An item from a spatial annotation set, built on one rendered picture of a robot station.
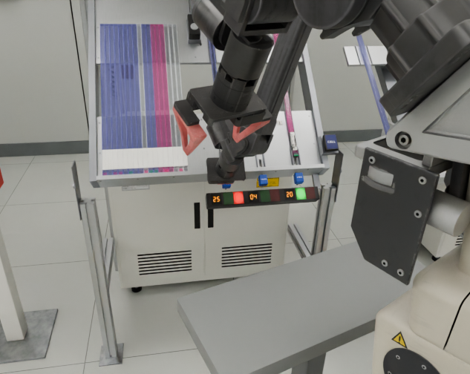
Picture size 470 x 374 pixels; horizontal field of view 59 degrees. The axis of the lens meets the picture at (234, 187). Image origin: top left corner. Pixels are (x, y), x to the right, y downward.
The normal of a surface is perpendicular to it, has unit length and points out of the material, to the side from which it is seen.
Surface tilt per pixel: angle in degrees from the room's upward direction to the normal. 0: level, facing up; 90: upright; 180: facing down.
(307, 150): 45
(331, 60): 90
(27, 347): 0
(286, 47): 76
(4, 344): 0
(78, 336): 0
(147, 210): 90
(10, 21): 90
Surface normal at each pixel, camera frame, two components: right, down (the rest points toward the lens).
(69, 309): 0.03, -0.89
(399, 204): -0.80, 0.26
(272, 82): -0.59, 0.13
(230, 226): 0.18, 0.46
